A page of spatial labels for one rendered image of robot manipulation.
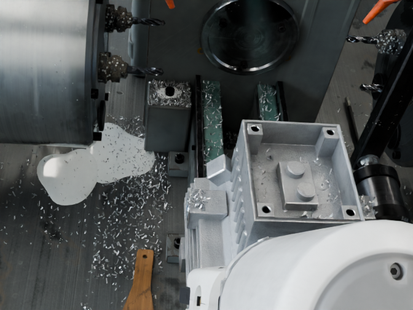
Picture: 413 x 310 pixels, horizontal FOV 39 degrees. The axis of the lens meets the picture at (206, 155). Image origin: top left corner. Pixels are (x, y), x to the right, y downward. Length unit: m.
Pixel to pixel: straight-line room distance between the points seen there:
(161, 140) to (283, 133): 0.40
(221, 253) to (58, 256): 0.36
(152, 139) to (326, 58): 0.31
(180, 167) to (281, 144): 0.37
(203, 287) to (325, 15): 0.59
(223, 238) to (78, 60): 0.26
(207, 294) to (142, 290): 0.48
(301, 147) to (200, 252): 0.15
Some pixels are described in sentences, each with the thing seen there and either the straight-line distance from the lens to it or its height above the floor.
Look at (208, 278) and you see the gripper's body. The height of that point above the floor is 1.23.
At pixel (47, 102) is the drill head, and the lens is 0.70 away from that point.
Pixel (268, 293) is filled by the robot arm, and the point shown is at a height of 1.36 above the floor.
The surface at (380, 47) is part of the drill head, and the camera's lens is 0.88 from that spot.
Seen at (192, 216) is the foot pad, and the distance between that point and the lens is 0.59.
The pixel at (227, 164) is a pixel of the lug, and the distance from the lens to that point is 0.61.
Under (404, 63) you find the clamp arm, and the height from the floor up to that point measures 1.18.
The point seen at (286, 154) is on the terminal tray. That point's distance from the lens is 0.60.
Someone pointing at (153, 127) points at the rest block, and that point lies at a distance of 0.95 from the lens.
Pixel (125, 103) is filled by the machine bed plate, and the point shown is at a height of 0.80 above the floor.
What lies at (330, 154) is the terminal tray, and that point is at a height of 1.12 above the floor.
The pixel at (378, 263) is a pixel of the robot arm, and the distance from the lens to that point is 0.21.
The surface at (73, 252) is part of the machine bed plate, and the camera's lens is 0.88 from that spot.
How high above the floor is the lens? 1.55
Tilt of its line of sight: 49 degrees down
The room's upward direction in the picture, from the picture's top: 11 degrees clockwise
